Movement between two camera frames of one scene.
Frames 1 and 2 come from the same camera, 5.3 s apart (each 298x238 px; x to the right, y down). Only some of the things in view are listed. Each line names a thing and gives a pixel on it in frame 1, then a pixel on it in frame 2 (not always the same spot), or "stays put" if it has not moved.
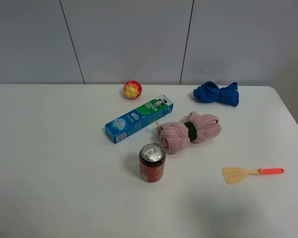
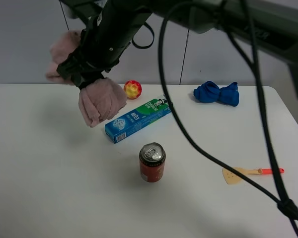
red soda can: (152, 160) stays put
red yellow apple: (132, 89) stays put
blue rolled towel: (209, 92) stays put
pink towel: (175, 137) to (100, 100)
